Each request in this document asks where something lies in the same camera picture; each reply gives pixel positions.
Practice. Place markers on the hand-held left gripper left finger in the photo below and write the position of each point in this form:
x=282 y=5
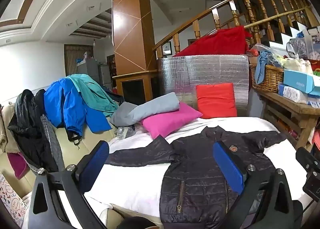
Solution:
x=96 y=161

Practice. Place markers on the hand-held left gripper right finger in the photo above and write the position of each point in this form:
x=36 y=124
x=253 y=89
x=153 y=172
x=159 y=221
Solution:
x=228 y=166

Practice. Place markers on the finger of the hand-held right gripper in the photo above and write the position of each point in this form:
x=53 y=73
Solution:
x=307 y=157

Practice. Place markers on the black quilted jacket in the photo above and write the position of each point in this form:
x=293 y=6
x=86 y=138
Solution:
x=200 y=181

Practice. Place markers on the clear plastic bag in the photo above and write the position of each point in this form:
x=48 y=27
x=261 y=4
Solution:
x=125 y=131

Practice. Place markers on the white blanket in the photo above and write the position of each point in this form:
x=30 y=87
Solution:
x=135 y=184

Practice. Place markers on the wooden table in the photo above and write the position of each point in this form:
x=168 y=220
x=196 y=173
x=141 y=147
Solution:
x=295 y=111

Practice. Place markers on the grey checked garment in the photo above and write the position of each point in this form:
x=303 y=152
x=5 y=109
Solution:
x=52 y=139

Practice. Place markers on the white patterned box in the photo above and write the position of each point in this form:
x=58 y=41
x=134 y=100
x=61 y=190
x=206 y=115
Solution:
x=292 y=94

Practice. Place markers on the red pillow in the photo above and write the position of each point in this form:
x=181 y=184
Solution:
x=216 y=100

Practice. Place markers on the blue jacket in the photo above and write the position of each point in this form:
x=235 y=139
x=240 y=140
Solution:
x=57 y=104

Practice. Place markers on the teal shirt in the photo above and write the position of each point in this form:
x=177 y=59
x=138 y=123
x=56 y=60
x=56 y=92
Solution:
x=92 y=88

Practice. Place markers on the pink pillow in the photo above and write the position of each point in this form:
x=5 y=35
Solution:
x=170 y=120

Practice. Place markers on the grey folded cloth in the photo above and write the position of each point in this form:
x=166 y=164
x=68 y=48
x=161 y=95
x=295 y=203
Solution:
x=150 y=109

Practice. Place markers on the blue cardboard box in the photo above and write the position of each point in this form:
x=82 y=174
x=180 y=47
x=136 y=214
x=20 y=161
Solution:
x=297 y=81

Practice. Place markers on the magenta cloth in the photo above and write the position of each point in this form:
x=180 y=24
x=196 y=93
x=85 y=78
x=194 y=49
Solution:
x=17 y=166

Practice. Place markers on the small grey refrigerator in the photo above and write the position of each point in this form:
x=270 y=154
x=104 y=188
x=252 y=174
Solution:
x=105 y=76

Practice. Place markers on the wicker basket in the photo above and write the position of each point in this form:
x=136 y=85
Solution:
x=271 y=78

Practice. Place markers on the large grey refrigerator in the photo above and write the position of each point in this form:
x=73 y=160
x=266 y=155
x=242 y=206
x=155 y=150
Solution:
x=87 y=68

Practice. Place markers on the patterned paper bag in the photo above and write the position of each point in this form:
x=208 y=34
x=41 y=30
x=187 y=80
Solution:
x=10 y=199

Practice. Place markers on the beige fleece garment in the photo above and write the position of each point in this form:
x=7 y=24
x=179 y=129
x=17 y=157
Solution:
x=6 y=129

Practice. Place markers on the silver foil insulation panel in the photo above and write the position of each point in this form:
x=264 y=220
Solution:
x=212 y=68

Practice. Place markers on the blue cloth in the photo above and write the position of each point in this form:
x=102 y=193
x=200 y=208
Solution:
x=262 y=68

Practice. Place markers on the brown curtain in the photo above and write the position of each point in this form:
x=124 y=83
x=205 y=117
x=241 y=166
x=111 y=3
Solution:
x=71 y=61

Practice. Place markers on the clear plastic storage box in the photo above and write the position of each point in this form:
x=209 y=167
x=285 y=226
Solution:
x=312 y=37

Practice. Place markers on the staircase steps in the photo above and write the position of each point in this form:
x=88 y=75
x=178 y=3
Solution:
x=277 y=37

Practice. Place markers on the red garment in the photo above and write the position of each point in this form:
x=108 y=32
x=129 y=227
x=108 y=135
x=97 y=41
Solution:
x=220 y=42

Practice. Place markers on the framed picture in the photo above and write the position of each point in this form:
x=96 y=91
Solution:
x=167 y=48

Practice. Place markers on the brown wooden cabinet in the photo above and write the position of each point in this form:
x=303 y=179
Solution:
x=130 y=31

